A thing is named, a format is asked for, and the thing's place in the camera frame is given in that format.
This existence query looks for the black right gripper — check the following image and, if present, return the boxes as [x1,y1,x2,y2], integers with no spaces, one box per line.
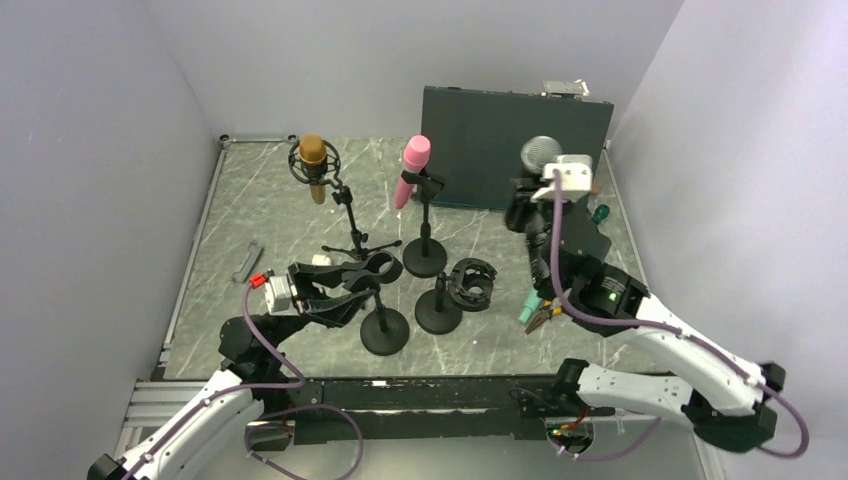
[506,178,577,292]

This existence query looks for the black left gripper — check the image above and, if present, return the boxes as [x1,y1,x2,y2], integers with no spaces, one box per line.
[265,262,376,351]

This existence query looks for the black mesh-head microphone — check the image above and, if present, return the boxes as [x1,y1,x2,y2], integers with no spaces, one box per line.
[504,136,562,233]

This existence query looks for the black clip desk stand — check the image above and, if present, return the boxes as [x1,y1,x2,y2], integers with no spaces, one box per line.
[340,251,410,357]

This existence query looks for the mint green microphone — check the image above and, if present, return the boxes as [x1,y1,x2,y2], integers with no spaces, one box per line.
[517,291,543,325]

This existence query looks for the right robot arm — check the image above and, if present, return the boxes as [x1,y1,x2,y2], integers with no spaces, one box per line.
[505,178,786,453]

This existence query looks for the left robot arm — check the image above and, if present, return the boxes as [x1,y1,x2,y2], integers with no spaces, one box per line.
[87,260,380,479]

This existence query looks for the black pink-mic desk stand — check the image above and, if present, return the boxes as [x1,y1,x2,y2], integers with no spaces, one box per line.
[401,169,447,278]

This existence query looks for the pink microphone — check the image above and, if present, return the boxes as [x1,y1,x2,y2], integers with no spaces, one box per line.
[394,135,431,210]

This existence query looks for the gold condenser microphone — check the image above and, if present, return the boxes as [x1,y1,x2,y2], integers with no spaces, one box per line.
[298,134,327,205]

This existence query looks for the white plastic connector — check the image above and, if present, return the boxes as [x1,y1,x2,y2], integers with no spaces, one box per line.
[311,254,333,266]

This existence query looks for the dark green upright board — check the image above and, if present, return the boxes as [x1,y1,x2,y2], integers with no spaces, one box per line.
[420,86,614,210]

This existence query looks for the metal clamp behind board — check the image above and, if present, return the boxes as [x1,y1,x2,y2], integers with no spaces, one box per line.
[541,79,590,99]

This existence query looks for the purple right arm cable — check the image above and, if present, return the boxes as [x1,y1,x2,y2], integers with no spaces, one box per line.
[547,170,811,464]

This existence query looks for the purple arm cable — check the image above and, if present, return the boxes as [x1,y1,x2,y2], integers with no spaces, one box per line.
[547,170,811,464]
[115,281,366,480]

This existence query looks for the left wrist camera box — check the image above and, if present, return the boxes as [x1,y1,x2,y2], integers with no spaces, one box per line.
[247,269,293,316]

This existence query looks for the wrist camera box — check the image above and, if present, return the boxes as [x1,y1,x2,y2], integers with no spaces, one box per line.
[247,269,293,316]
[531,154,594,203]

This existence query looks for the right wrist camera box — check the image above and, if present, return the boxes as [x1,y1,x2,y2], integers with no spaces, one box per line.
[531,154,594,203]

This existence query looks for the green-handled screwdriver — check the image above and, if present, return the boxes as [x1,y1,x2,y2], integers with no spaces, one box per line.
[591,204,610,226]

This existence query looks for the black shock-mount desk stand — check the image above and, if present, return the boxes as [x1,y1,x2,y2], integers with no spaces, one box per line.
[415,257,497,335]

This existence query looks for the yellow-handled pliers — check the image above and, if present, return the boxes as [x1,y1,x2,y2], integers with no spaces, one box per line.
[524,300,564,335]

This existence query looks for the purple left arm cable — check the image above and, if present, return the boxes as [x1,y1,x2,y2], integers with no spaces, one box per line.
[115,281,366,480]

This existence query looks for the black tripod shock-mount stand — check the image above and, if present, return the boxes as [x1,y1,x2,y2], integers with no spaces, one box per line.
[287,137,404,265]

